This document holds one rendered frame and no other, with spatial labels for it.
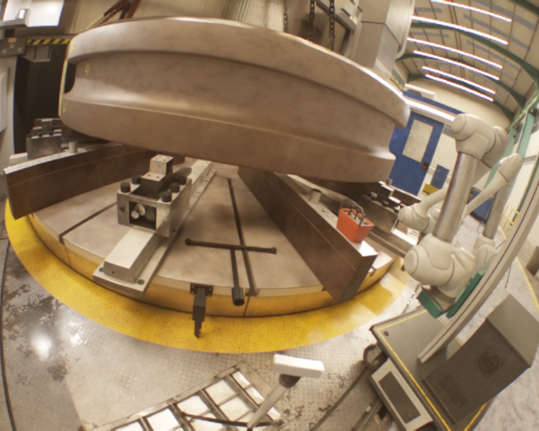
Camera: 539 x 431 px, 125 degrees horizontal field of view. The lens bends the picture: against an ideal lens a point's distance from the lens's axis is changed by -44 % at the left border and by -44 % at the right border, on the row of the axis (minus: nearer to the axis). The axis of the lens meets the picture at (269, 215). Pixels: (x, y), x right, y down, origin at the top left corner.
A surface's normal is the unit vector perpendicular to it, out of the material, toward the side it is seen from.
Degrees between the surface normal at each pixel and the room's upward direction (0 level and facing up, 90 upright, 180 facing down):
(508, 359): 90
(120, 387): 0
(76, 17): 90
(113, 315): 0
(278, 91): 90
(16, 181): 90
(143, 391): 0
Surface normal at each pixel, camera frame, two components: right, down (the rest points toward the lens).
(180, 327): 0.24, -0.87
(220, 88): 0.08, 0.47
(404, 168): -0.70, 0.15
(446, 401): -0.92, -0.06
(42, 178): 0.90, 0.37
